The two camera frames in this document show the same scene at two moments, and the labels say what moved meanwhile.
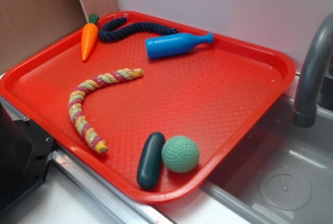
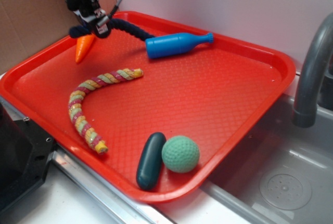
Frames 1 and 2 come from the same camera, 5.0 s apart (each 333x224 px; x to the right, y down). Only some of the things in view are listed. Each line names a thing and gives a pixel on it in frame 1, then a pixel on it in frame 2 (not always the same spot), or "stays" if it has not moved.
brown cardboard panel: (37, 10) stays
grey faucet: (304, 114) stays
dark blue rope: (132, 28) -> (87, 30)
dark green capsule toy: (150, 163) stays
